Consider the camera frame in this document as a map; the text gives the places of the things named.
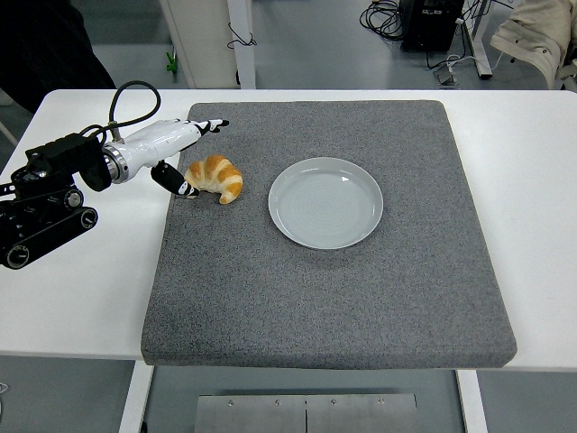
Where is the black cable bundle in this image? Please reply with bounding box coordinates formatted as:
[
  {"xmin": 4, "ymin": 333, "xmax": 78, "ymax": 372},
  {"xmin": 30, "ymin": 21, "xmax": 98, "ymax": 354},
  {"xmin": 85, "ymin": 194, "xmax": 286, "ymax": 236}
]
[{"xmin": 359, "ymin": 0, "xmax": 405, "ymax": 42}]

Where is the grey round plate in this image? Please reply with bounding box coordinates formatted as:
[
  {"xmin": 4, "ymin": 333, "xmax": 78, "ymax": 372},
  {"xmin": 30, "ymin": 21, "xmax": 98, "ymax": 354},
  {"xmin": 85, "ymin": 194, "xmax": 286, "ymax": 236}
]
[{"xmin": 268, "ymin": 156, "xmax": 385, "ymax": 251}]

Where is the black computer case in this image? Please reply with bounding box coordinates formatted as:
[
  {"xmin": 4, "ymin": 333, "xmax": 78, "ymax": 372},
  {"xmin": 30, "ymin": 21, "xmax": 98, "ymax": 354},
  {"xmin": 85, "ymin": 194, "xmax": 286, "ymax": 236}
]
[{"xmin": 399, "ymin": 0, "xmax": 465, "ymax": 52}]

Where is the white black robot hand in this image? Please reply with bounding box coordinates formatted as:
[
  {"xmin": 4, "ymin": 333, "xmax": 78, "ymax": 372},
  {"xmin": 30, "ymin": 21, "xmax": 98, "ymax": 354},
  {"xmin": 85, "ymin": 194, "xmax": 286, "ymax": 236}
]
[{"xmin": 120, "ymin": 117, "xmax": 230, "ymax": 198}]

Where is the white desk leg with foot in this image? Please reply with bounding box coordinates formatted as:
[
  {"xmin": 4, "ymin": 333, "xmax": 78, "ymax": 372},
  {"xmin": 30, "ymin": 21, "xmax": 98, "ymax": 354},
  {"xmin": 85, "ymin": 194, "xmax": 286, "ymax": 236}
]
[{"xmin": 463, "ymin": 0, "xmax": 495, "ymax": 80}]

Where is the golden croissant bread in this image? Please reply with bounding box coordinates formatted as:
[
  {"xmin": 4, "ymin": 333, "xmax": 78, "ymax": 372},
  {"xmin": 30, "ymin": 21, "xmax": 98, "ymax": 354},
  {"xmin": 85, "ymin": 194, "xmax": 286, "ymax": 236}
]
[{"xmin": 183, "ymin": 154, "xmax": 244, "ymax": 206}]

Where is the grey felt mat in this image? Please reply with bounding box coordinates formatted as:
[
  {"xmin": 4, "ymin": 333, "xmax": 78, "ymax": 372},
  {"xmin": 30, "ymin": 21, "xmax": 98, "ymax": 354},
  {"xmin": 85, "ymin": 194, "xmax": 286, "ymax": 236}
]
[{"xmin": 140, "ymin": 99, "xmax": 517, "ymax": 372}]

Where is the thin black hanging cable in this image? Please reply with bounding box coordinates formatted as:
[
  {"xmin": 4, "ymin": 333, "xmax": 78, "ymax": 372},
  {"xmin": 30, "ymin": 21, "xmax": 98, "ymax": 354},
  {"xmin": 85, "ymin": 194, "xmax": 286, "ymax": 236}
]
[{"xmin": 226, "ymin": 22, "xmax": 258, "ymax": 50}]

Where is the white table leg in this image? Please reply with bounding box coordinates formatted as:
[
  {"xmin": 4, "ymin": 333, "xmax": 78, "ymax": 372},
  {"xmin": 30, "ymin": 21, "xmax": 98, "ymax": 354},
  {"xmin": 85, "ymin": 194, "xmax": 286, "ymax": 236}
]
[
  {"xmin": 117, "ymin": 362, "xmax": 155, "ymax": 433},
  {"xmin": 455, "ymin": 369, "xmax": 489, "ymax": 433}
]

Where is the white cable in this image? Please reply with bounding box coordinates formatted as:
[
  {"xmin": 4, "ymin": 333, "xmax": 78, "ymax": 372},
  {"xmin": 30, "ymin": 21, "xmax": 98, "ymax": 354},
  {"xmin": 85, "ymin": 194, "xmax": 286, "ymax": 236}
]
[{"xmin": 444, "ymin": 43, "xmax": 507, "ymax": 72}]

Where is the beige jacket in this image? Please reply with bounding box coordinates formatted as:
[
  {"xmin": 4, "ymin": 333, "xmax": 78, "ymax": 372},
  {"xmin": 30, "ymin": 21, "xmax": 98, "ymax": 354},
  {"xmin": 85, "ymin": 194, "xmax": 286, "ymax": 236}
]
[{"xmin": 490, "ymin": 0, "xmax": 577, "ymax": 90}]

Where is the white cabinet panel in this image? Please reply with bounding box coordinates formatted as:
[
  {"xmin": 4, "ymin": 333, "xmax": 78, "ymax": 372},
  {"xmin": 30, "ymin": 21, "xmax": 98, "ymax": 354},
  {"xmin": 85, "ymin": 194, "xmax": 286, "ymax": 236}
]
[{"xmin": 160, "ymin": 0, "xmax": 239, "ymax": 89}]

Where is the person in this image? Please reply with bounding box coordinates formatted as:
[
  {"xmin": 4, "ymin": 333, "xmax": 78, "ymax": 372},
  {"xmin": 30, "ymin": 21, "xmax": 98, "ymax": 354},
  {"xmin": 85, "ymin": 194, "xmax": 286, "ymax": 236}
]
[{"xmin": 0, "ymin": 0, "xmax": 117, "ymax": 114}]

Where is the grey metal plate with screws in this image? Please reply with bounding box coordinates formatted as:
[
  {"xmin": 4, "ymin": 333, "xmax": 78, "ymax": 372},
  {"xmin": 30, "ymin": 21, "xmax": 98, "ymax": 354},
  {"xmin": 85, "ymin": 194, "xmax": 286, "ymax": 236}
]
[{"xmin": 194, "ymin": 392, "xmax": 419, "ymax": 433}]

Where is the grey power adapter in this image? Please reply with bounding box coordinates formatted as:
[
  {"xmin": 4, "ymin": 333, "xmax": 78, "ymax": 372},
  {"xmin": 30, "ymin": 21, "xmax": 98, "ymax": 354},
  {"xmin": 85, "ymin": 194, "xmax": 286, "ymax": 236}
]
[{"xmin": 433, "ymin": 64, "xmax": 460, "ymax": 86}]

